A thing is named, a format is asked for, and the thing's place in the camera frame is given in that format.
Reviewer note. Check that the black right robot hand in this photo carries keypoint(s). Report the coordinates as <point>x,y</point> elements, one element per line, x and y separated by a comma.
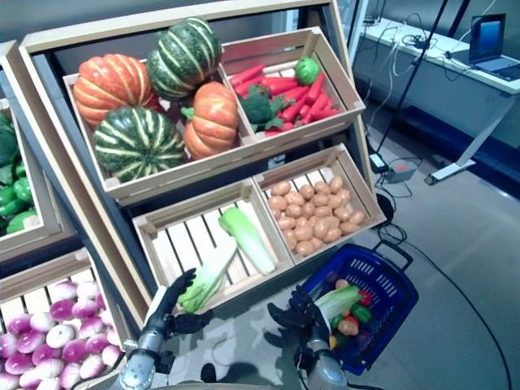
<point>304,321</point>

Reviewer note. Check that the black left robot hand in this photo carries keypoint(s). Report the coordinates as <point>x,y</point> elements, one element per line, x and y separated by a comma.
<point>162,313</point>

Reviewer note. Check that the long napa cabbage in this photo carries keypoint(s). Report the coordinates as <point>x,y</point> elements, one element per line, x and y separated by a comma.
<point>207,278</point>

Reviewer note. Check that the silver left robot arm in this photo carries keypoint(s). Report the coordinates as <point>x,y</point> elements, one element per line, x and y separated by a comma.
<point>140,361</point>

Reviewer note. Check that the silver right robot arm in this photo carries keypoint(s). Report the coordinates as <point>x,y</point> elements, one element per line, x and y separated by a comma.
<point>327,367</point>

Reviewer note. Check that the blue plastic shopping basket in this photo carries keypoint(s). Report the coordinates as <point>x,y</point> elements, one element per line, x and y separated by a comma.
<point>386,296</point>

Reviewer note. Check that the small green bell pepper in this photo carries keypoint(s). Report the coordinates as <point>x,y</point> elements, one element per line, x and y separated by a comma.
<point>336,321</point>

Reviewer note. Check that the yellow vegetable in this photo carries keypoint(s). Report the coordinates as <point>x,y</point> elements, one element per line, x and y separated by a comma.
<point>333,342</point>

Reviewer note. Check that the napa cabbage with dark leaves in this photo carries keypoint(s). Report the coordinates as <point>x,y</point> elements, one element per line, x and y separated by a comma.
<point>337,301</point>

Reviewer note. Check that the orange bell pepper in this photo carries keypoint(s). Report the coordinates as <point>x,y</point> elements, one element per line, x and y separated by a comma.
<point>348,327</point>

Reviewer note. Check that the small orange potato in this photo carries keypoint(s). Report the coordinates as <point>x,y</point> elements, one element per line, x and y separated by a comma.
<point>342,283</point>

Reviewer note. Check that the large green bell pepper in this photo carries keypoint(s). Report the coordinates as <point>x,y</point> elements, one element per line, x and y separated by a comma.
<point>361,313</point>

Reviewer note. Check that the red bell pepper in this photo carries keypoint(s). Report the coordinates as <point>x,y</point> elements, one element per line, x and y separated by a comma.
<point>365,297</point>

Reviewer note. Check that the purple white turnip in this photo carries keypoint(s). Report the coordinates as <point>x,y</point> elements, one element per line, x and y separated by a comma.
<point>91,366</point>
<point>18,363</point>
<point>41,322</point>
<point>8,382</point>
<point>29,378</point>
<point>87,289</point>
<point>7,345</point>
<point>50,368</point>
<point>75,350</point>
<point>18,324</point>
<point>110,354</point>
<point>91,327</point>
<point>84,309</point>
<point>61,335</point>
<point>61,310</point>
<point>44,354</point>
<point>63,291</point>
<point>70,375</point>
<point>30,341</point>
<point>96,343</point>

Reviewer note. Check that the brown potato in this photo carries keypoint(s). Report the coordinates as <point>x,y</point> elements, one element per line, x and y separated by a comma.
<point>348,228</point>
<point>342,213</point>
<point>321,187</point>
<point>293,211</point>
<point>323,211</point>
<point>334,201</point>
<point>281,188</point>
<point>332,235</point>
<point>320,200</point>
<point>286,223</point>
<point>278,202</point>
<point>294,198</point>
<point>357,217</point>
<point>290,239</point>
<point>321,228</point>
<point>304,233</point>
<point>307,209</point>
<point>301,222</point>
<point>316,243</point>
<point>336,185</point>
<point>306,192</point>
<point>305,248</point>
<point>345,197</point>

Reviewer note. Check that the wooden cabbage crate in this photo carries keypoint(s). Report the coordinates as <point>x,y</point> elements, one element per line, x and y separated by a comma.
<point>183,239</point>

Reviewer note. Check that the short pale napa cabbage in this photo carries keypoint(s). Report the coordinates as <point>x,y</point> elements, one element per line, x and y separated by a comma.
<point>248,237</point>

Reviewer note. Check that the wooden turnip crate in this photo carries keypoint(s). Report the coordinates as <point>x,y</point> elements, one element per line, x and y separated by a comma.
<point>36,270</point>

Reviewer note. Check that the wooden pumpkin crate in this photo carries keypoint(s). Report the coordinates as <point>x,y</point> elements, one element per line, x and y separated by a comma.
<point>170,174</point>

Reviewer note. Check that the black round stand base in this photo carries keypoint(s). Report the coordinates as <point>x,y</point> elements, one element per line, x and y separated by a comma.
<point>386,207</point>

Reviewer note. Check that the wooden green pepper crate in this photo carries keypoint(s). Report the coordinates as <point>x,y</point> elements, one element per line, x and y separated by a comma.
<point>48,219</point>

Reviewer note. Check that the wooden potato crate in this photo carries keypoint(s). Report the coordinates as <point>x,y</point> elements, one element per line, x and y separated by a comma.
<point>357,183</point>

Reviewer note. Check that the wooden display rack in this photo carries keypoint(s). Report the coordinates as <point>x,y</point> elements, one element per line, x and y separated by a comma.
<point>73,187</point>

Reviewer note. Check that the green striped pumpkin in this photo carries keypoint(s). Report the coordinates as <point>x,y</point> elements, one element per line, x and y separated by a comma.
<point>185,57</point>
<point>138,144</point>

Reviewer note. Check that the black power adapter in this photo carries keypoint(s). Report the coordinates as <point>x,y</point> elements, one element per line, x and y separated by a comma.
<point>378,162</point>

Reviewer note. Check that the grey box with red button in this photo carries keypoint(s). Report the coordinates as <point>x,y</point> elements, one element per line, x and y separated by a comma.
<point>401,170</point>

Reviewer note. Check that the orange-red carrot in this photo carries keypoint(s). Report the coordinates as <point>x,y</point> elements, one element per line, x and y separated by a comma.
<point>248,74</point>
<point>294,109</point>
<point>284,88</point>
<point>245,86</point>
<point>315,89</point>
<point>319,106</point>
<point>280,80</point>
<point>326,114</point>
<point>295,94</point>
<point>278,131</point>

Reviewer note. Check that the small orange pumpkin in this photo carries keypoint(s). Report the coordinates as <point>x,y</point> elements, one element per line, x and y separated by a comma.
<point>211,120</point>

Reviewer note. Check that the green broccoli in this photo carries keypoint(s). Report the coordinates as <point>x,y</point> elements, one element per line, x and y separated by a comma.
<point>258,107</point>

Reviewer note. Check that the dark green leafy vegetable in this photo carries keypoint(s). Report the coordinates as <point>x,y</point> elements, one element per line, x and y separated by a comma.
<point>6,142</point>

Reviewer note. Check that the large orange pumpkin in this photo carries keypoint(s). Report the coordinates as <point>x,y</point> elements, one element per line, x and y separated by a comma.
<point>109,87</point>

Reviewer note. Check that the wooden carrot crate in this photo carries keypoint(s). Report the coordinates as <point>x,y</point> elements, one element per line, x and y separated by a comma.
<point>337,77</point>

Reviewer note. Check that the round green pepper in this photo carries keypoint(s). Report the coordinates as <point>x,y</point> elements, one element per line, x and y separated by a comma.
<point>307,71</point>

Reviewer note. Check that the black tripod pole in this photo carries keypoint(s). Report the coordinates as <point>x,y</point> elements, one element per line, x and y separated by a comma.
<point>412,71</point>

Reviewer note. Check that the white desk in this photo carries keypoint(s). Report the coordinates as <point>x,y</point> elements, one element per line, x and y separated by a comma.
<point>479,101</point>

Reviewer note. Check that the open laptop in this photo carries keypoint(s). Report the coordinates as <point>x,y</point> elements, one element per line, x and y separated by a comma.
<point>489,44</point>

